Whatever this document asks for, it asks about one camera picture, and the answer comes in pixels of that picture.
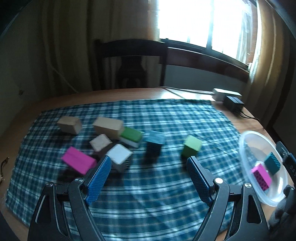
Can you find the small magenta block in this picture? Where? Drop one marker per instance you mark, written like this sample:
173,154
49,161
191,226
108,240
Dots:
261,177

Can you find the white power adapter box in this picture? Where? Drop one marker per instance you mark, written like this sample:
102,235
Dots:
225,93

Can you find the dark wooden chair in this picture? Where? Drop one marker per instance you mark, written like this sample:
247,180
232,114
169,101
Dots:
129,47

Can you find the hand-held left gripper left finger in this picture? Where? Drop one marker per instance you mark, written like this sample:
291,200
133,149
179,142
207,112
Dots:
99,178

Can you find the green cube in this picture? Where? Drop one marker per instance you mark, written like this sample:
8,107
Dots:
192,146

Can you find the beige curtain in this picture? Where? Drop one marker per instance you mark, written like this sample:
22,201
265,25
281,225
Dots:
97,20

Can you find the window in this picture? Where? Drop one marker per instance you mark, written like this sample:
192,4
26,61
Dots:
203,20

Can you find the blue checked cloth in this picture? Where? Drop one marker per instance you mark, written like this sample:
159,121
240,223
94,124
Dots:
157,190

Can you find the green and white block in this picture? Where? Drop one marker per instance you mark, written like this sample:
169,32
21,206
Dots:
130,136

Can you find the beige wooden cube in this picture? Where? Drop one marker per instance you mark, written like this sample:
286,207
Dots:
100,142

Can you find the large magenta block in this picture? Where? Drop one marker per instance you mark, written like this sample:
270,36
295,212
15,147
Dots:
78,160

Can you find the small teal block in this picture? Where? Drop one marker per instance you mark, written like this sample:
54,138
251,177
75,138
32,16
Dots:
272,163

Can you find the large teal block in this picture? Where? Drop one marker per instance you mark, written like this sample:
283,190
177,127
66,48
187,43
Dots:
154,141

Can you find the black power adapter box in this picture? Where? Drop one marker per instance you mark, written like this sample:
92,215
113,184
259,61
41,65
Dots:
233,103

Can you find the dark wooden window sill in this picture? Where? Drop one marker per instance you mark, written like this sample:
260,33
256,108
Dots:
208,62

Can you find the clear plastic container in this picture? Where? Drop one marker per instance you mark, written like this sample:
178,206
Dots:
278,187

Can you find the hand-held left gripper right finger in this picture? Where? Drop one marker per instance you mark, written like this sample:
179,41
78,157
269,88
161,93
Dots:
198,180

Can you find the person's right hand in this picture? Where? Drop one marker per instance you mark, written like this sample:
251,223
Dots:
281,215

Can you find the small tan wooden block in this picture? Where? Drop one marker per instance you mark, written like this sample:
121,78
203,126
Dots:
69,125

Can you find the long tan wooden block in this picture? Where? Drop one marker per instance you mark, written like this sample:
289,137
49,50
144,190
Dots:
107,127

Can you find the brown curtain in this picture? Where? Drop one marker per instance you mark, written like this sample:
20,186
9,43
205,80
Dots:
268,69

